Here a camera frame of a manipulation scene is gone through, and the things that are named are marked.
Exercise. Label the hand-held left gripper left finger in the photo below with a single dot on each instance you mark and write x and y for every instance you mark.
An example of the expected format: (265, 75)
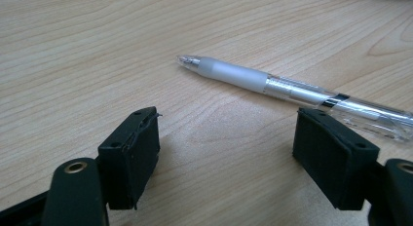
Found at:
(130, 154)

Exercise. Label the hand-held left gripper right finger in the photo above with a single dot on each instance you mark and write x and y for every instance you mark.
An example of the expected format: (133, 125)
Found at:
(334, 161)

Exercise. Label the clear white grip pen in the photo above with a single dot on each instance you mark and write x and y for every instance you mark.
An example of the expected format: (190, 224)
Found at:
(233, 75)

